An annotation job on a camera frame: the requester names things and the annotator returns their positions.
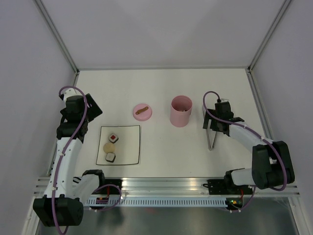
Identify steel food tongs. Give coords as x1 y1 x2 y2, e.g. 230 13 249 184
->
202 106 217 151

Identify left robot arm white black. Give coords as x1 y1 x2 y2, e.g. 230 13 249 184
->
33 91 107 227

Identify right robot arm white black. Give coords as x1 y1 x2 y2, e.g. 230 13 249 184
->
202 101 295 193

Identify pink cylindrical lunch box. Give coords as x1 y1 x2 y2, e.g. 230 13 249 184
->
170 95 193 128

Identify sushi roll red centre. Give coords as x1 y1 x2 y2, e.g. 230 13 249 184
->
108 133 119 143

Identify round beige bun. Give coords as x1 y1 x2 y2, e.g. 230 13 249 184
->
103 142 115 153

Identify sushi roll white top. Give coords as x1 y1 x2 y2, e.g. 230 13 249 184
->
105 152 116 163

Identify white square plate black rim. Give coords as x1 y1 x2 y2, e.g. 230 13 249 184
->
96 125 141 166

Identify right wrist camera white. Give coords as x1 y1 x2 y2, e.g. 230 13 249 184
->
218 98 229 103

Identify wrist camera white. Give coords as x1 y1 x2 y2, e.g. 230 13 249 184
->
218 98 229 103
60 88 77 102

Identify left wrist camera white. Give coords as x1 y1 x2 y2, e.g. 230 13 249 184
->
60 88 77 102

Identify pink lid with brown strap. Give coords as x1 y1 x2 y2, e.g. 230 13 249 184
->
133 103 153 121

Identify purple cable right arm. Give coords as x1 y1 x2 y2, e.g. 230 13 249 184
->
202 91 287 191

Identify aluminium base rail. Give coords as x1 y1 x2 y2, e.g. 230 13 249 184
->
33 177 300 198

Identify white slotted cable duct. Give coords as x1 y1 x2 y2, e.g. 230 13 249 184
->
87 197 227 208

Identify left aluminium frame post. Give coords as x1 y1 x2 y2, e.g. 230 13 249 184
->
33 0 79 74

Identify aluminium frame post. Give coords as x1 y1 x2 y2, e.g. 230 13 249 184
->
246 0 293 73
33 0 79 74

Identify right aluminium frame post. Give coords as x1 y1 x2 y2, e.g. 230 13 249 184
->
246 0 293 73

